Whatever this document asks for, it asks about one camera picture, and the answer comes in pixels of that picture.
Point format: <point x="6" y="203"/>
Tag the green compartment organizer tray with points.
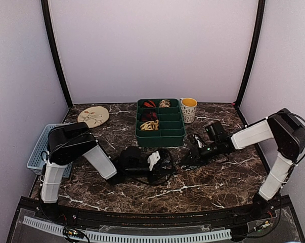
<point x="171" y="131"/>

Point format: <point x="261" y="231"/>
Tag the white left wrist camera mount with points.
<point x="153" y="159"/>

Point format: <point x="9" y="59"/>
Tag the round bird-pattern plate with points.
<point x="93" y="116"/>

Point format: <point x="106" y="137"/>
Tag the white mug yellow inside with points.
<point x="188" y="108"/>

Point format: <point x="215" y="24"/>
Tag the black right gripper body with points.
<point x="207" y="154"/>

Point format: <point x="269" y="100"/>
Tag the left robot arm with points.
<point x="69" y="142"/>

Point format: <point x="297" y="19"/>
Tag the dark floral necktie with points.
<point x="172" y="166"/>

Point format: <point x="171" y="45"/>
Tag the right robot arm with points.
<point x="286" y="130"/>

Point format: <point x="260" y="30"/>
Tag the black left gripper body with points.
<point x="134" y="171"/>

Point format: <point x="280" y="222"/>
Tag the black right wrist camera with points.
<point x="216" y="133"/>

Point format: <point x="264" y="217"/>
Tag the white slotted cable duct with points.
<point x="94" y="236"/>

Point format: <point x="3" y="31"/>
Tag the black front rail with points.
<point x="228" y="218"/>

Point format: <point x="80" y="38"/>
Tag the yellow patterned rolled tie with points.
<point x="150" y="126"/>

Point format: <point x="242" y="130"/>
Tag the red navy striped rolled tie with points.
<point x="149" y="104"/>

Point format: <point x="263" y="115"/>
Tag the maroon navy striped rolled tie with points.
<point x="148" y="116"/>

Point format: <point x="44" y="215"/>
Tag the right black frame post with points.
<point x="252" y="52"/>

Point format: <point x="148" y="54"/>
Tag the left black frame post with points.
<point x="54" y="52"/>

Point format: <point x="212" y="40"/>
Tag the black frame post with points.
<point x="252" y="52"/>
<point x="54" y="52"/>

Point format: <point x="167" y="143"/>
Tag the floral cream rolled tie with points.
<point x="165" y="103"/>

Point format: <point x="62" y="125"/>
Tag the light blue plastic basket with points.
<point x="35" y="162"/>

